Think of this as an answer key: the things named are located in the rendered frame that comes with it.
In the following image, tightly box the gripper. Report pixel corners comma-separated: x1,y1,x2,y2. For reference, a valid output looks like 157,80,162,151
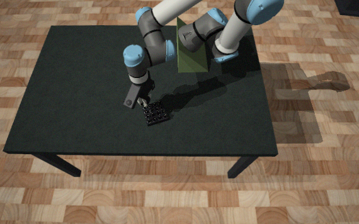
132,70,155,108

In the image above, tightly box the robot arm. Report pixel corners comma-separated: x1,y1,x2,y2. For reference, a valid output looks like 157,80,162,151
123,0,284,109

